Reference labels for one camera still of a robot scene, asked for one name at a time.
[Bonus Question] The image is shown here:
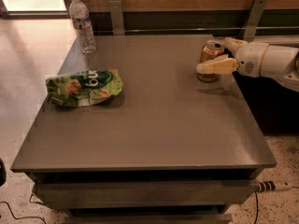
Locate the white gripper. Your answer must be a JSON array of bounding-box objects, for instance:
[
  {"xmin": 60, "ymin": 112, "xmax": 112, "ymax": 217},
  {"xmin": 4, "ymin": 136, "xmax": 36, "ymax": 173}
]
[{"xmin": 196, "ymin": 37, "xmax": 269, "ymax": 77}]

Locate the orange soda can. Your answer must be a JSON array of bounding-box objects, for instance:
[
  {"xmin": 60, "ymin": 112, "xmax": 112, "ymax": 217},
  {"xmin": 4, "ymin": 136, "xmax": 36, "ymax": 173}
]
[{"xmin": 197, "ymin": 39, "xmax": 224, "ymax": 83}]

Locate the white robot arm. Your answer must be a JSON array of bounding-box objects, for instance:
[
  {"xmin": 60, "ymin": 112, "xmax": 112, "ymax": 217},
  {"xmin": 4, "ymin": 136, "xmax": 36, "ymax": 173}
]
[{"xmin": 196, "ymin": 37, "xmax": 299, "ymax": 91}]

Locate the clear plastic water bottle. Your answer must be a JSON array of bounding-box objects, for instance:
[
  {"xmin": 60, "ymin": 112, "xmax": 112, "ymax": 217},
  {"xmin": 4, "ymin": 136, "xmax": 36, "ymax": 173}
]
[{"xmin": 69, "ymin": 0, "xmax": 96, "ymax": 54}]

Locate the grey drawer cabinet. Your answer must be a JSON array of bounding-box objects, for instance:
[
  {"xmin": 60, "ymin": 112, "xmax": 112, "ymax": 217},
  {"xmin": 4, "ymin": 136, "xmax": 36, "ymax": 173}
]
[{"xmin": 12, "ymin": 35, "xmax": 276, "ymax": 217}]

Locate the green chip bag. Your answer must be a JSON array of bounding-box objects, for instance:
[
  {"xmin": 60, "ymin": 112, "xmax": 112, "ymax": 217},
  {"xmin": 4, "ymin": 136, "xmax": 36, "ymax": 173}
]
[{"xmin": 46, "ymin": 69, "xmax": 123, "ymax": 108}]

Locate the upper grey drawer front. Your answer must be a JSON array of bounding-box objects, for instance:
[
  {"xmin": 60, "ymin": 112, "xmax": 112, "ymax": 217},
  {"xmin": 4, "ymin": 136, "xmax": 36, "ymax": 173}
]
[{"xmin": 34, "ymin": 180, "xmax": 257, "ymax": 210}]

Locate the grey drawer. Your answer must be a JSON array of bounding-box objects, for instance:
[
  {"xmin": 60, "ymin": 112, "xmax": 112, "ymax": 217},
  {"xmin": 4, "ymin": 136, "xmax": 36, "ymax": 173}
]
[
  {"xmin": 34, "ymin": 180, "xmax": 257, "ymax": 210},
  {"xmin": 63, "ymin": 215, "xmax": 232, "ymax": 224}
]

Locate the lower grey drawer front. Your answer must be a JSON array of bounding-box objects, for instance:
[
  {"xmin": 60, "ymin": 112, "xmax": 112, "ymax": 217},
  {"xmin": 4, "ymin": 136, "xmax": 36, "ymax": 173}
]
[{"xmin": 63, "ymin": 215, "xmax": 232, "ymax": 224}]

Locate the black object at left edge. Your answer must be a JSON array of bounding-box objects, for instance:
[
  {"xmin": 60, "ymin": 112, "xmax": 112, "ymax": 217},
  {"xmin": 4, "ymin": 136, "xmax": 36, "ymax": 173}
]
[{"xmin": 0, "ymin": 158, "xmax": 7, "ymax": 187}]

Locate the horizontal metal rail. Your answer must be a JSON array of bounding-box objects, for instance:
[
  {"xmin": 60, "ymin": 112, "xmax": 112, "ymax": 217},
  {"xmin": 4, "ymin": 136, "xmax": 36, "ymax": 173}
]
[{"xmin": 93, "ymin": 26, "xmax": 299, "ymax": 34}]

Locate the right metal wall bracket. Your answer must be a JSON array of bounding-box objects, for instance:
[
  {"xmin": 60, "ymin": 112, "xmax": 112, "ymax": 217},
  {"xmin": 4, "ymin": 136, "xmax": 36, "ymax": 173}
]
[{"xmin": 238, "ymin": 0, "xmax": 268, "ymax": 42}]

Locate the metal wall bracket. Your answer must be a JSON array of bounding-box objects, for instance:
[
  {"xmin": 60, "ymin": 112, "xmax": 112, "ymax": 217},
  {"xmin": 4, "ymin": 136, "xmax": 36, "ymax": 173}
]
[
  {"xmin": 238, "ymin": 0, "xmax": 268, "ymax": 42},
  {"xmin": 108, "ymin": 0, "xmax": 125, "ymax": 35}
]

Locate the left metal wall bracket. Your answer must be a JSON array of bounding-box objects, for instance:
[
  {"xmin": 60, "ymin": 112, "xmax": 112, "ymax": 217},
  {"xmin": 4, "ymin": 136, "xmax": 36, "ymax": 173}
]
[{"xmin": 108, "ymin": 0, "xmax": 125, "ymax": 35}]

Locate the striped white cable plug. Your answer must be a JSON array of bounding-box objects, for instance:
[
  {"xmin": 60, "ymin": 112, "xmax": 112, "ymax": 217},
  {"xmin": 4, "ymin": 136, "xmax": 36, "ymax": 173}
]
[{"xmin": 257, "ymin": 181, "xmax": 292, "ymax": 192}]

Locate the black cable right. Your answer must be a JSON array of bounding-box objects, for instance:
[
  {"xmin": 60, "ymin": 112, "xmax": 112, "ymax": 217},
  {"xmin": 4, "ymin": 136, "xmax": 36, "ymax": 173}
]
[{"xmin": 253, "ymin": 191, "xmax": 260, "ymax": 224}]

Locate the black floor cable left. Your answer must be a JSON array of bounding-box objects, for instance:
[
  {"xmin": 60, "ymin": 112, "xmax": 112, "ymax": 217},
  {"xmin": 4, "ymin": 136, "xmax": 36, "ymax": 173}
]
[{"xmin": 0, "ymin": 201, "xmax": 48, "ymax": 224}]

